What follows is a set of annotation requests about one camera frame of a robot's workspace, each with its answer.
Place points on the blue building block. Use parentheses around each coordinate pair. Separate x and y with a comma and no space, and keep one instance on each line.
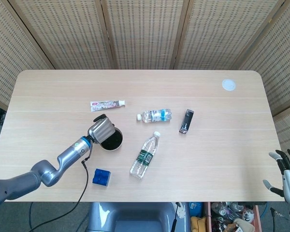
(101,177)

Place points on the floral toothpaste tube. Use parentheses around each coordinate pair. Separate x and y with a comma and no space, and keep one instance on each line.
(104,105)

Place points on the small blue-label water bottle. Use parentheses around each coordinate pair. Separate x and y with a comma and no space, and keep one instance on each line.
(157,115)

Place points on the blue package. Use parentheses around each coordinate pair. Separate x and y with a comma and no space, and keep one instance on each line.
(195,207)

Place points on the wooden crate of clutter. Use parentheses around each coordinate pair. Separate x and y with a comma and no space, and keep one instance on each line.
(229,217)

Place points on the white perforated plate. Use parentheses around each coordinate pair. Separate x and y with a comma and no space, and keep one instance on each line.
(181,211)

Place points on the yellow cloth bag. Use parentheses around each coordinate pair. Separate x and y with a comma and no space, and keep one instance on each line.
(198,224)

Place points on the woven wooden folding screen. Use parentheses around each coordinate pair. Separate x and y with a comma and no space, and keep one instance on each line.
(145,31)

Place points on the grey robot torso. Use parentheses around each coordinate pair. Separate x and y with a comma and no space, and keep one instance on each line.
(135,217)

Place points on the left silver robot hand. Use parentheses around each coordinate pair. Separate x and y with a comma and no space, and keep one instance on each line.
(102,131)

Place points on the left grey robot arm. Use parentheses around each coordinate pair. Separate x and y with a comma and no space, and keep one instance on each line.
(43,174)

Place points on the white cup of dark liquid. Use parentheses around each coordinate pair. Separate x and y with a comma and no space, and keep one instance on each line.
(114,141)

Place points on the black rectangular box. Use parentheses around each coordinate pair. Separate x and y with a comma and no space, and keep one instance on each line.
(186,120)

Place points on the large green-label water bottle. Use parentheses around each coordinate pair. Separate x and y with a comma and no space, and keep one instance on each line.
(145,154)

